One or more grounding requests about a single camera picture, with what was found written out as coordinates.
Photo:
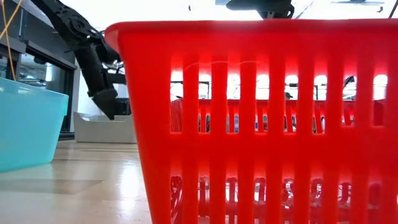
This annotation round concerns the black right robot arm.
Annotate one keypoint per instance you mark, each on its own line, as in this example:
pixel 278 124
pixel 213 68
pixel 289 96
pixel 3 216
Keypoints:
pixel 258 5

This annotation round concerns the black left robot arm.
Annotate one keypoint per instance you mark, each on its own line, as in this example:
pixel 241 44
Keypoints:
pixel 74 25

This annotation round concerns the black box monitor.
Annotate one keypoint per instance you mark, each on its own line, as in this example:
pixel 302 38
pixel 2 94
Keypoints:
pixel 124 107

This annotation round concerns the clear plastic container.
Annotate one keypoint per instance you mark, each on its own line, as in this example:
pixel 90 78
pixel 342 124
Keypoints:
pixel 102 130

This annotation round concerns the red slotted plastic basket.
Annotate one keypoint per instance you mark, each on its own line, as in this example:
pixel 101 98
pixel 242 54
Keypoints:
pixel 149 124

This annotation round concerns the dark framed glass partition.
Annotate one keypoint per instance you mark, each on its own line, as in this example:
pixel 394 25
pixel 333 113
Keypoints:
pixel 46 56

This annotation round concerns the green translucent plastic bin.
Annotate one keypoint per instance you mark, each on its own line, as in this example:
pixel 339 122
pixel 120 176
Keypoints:
pixel 28 124

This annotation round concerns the black aluminium table frame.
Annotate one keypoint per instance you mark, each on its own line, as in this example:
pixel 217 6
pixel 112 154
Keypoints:
pixel 66 136

